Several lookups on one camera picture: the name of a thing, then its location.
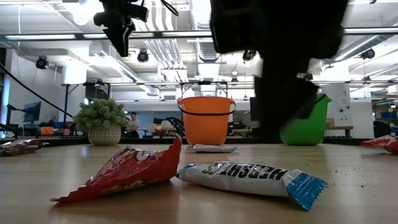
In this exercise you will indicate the black ceiling fixture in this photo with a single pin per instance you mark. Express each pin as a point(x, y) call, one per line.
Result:
point(42, 62)
point(248, 56)
point(309, 76)
point(368, 54)
point(143, 56)

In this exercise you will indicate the red Skittles candy bag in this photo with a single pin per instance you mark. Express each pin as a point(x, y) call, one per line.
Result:
point(384, 143)
point(133, 171)

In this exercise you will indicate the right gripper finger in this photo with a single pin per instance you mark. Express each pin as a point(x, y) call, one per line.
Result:
point(301, 96)
point(270, 109)

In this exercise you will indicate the small black monitor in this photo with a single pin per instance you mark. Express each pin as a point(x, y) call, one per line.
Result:
point(32, 112)

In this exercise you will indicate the black computer monitor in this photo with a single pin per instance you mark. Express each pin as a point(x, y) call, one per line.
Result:
point(254, 109)

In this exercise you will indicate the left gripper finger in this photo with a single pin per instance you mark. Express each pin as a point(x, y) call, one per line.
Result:
point(128, 37)
point(117, 40)

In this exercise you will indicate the brown chocolate candy bar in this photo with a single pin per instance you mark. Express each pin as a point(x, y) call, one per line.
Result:
point(18, 147)

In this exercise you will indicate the silver ventilation duct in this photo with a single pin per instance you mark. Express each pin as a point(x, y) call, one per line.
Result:
point(205, 51)

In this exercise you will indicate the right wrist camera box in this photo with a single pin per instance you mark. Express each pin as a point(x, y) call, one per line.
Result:
point(236, 28)

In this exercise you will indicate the orange plastic bucket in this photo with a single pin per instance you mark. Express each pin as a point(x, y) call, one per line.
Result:
point(205, 127)

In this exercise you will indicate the orange bin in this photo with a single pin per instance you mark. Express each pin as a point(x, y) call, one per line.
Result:
point(46, 131)

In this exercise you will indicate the white blue Hershey's bar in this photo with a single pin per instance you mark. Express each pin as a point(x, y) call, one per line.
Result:
point(242, 179)
point(214, 148)

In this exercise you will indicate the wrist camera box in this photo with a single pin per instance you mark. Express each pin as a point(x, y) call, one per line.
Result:
point(236, 28)
point(138, 12)

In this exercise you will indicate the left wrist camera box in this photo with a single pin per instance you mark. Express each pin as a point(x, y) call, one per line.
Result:
point(138, 12)

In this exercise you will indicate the artificial green potted plant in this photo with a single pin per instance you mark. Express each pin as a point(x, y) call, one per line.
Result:
point(102, 135)

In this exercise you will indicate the green plastic bucket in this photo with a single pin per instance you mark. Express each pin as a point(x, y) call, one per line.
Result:
point(311, 133)

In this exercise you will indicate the wooden desk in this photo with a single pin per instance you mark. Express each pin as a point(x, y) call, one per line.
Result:
point(339, 127)

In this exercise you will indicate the person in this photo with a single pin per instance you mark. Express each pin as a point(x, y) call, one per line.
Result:
point(133, 124)

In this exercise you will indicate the blue storage bins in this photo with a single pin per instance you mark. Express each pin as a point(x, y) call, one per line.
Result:
point(390, 115)

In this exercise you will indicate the black office chair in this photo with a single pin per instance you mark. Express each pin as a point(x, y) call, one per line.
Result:
point(381, 129)

